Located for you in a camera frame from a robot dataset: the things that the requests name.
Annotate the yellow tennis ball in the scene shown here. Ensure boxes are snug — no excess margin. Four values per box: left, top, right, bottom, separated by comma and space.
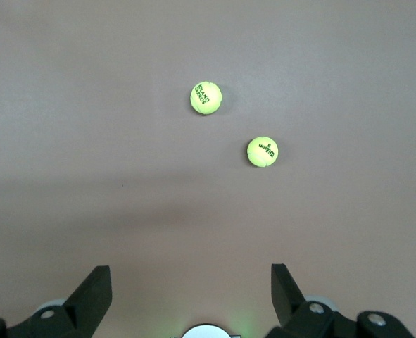
246, 136, 279, 168
189, 81, 223, 115

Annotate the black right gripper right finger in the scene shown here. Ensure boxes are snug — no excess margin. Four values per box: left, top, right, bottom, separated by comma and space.
267, 263, 416, 338

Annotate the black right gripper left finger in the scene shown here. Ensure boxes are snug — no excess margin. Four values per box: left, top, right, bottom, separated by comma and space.
0, 265, 113, 338

